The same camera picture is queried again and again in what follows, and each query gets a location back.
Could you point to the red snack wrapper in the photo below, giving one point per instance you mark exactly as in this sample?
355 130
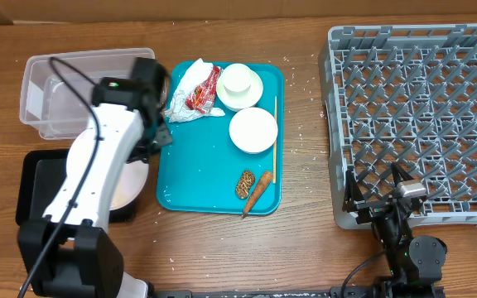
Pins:
201 99

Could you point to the white cup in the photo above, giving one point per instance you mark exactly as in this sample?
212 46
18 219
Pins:
237 79

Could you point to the grey dishwasher rack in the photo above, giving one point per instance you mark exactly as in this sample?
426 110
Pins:
404 94

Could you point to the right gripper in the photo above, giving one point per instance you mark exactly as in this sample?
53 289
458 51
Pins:
354 201

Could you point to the teal serving tray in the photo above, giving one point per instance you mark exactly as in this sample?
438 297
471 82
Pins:
199 171

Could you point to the white bowl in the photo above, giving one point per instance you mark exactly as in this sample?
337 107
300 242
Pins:
252 130

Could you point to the wooden chopstick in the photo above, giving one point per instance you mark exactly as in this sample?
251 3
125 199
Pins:
275 140

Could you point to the clear plastic bin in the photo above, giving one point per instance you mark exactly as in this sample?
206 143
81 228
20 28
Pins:
47 105

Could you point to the large white plate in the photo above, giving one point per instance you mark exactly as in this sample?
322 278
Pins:
131 181

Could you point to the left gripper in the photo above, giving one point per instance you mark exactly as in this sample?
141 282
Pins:
165 138

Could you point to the crumpled white napkin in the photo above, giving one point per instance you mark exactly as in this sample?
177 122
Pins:
178 112

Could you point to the black plastic tray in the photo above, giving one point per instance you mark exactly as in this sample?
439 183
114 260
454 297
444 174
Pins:
43 173

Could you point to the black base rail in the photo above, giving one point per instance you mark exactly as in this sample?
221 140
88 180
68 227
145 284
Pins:
255 294

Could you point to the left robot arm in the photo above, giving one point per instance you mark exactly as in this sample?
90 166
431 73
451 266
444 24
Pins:
67 252

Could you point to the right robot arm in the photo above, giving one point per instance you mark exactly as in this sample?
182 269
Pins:
415 263

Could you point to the white saucer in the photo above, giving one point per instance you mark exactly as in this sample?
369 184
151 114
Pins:
246 99

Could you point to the orange carrot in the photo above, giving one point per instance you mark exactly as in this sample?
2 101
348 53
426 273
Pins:
262 184

